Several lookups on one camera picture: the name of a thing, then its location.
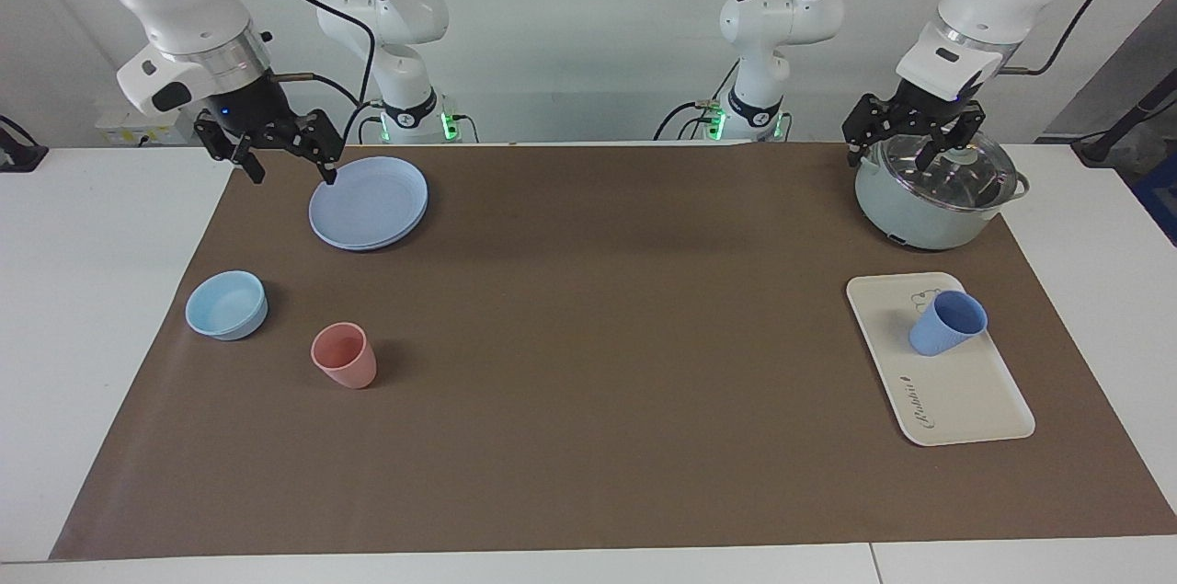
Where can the brown table mat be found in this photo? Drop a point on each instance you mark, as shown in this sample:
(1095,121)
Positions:
(598,382)

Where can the white wall socket strip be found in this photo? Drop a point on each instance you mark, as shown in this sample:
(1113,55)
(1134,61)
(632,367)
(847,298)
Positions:
(115,129)

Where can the pink cup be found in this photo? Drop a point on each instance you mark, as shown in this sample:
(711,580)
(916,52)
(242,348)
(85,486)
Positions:
(345,359)

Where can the light blue bowl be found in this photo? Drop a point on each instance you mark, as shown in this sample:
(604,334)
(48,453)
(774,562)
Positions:
(225,308)

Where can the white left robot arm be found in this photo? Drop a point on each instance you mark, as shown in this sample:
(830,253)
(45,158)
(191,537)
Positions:
(782,14)

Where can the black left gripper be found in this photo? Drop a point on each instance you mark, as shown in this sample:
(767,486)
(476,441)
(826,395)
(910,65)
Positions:
(919,110)

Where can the blue ribbed cup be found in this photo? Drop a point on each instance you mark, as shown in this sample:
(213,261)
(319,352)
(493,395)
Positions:
(947,326)

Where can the cream tray with bear print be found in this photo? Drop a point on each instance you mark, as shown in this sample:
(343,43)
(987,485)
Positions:
(956,391)

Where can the pale green cooking pot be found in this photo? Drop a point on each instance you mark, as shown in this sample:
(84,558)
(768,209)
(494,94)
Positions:
(910,221)

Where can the light blue plate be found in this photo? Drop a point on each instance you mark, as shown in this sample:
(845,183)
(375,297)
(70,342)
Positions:
(368,207)

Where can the blue crate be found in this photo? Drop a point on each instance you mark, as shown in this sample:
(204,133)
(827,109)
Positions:
(1160,198)

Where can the glass pot lid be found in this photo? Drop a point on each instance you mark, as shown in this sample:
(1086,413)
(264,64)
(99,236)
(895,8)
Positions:
(906,184)

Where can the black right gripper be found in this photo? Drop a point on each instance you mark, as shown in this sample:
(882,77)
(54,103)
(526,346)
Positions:
(244,106)

